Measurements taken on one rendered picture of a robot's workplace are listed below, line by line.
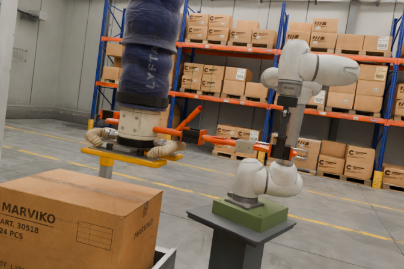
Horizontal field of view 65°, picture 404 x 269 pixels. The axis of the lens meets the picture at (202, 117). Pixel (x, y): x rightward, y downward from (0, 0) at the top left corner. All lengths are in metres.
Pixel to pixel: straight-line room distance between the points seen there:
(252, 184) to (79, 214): 0.98
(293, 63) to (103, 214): 0.90
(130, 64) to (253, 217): 1.06
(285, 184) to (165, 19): 1.15
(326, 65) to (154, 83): 0.65
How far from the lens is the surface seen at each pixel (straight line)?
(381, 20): 10.11
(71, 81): 12.98
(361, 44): 8.54
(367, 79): 8.43
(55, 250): 1.47
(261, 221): 1.82
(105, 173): 2.08
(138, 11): 1.32
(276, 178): 1.91
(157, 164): 1.21
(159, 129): 1.32
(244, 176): 1.89
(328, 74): 1.23
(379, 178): 8.41
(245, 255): 1.97
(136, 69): 1.29
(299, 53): 1.21
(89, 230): 1.36
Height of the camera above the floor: 1.41
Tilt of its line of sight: 3 degrees down
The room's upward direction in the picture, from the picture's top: 8 degrees clockwise
